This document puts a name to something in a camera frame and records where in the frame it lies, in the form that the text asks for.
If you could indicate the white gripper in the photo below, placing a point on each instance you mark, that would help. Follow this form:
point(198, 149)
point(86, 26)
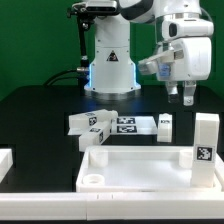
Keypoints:
point(183, 54)

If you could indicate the white front fence bar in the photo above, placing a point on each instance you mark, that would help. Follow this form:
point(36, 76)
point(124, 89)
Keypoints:
point(111, 206)

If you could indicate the camera on stand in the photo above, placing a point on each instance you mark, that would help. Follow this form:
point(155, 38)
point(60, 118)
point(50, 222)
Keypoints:
point(97, 7)

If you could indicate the white square desk top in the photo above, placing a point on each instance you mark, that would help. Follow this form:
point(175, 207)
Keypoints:
point(139, 169)

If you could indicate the white fence bar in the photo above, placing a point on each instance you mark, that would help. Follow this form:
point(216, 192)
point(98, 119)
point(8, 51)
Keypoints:
point(6, 161)
point(111, 206)

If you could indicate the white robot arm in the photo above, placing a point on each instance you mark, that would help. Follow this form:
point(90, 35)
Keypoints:
point(112, 72)

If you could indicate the white marker sheet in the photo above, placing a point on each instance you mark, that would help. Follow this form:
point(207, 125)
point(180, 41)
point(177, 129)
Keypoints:
point(127, 125)

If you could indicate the white left fence bar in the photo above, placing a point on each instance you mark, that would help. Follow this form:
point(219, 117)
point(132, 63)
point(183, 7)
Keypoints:
point(6, 161)

